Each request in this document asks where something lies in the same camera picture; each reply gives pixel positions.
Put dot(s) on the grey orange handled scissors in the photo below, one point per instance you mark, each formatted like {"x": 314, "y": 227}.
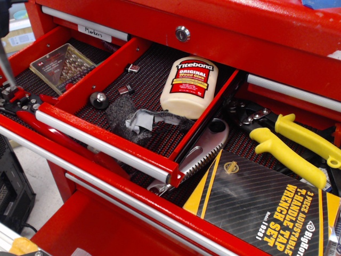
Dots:
{"x": 5, "y": 64}

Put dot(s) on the open red upper drawer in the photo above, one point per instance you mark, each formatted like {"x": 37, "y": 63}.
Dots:
{"x": 74, "y": 116}

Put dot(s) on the silver drawer lock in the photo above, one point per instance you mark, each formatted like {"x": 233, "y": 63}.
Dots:
{"x": 182, "y": 34}

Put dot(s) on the red tool chest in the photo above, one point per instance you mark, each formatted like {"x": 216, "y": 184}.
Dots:
{"x": 288, "y": 55}

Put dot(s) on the grey fabric scrap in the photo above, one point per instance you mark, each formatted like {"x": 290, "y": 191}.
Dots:
{"x": 136, "y": 125}

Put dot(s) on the folding pruning saw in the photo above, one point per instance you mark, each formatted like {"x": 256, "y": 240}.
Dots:
{"x": 210, "y": 143}

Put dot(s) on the Titebond wood glue bottle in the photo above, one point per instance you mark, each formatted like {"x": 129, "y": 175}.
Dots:
{"x": 190, "y": 87}

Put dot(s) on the small black red clip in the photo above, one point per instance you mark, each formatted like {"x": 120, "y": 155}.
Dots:
{"x": 126, "y": 89}

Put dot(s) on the black round knob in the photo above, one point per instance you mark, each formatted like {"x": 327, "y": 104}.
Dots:
{"x": 99, "y": 100}

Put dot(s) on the white Markers label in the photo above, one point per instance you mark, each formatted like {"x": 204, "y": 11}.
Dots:
{"x": 94, "y": 33}

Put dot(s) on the drill bit set case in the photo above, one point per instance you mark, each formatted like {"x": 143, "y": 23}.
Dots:
{"x": 65, "y": 65}

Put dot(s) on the tap wrench set package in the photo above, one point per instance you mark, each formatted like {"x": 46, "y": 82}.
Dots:
{"x": 267, "y": 209}

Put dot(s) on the black device on floor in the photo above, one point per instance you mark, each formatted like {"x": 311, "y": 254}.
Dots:
{"x": 17, "y": 195}

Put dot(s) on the yellow sponge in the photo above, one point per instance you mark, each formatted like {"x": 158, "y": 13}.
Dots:
{"x": 22, "y": 245}

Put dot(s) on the yellow handled tin snips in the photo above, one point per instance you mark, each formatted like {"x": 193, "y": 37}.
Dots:
{"x": 290, "y": 143}

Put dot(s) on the red handled wire stripper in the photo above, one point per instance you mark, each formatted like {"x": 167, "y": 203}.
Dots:
{"x": 23, "y": 104}

